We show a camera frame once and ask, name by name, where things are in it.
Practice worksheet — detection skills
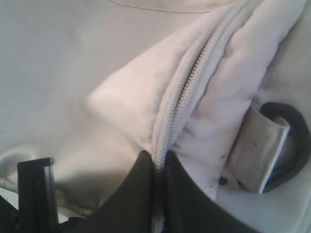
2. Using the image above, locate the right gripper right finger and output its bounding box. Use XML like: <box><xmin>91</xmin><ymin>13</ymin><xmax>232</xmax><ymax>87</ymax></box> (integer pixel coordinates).
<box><xmin>164</xmin><ymin>151</ymin><xmax>301</xmax><ymax>233</ymax></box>

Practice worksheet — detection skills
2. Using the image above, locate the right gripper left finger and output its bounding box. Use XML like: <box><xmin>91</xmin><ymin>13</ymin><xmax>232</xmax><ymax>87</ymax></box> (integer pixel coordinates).
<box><xmin>62</xmin><ymin>151</ymin><xmax>154</xmax><ymax>233</ymax></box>

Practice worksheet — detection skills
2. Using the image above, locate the beige fabric duffel bag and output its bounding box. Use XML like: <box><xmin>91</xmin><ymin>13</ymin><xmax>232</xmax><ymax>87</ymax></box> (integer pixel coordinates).
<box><xmin>0</xmin><ymin>0</ymin><xmax>311</xmax><ymax>233</ymax></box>

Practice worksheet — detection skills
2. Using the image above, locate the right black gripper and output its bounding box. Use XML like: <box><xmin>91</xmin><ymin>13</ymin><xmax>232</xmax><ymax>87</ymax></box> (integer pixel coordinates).
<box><xmin>0</xmin><ymin>158</ymin><xmax>60</xmax><ymax>233</ymax></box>

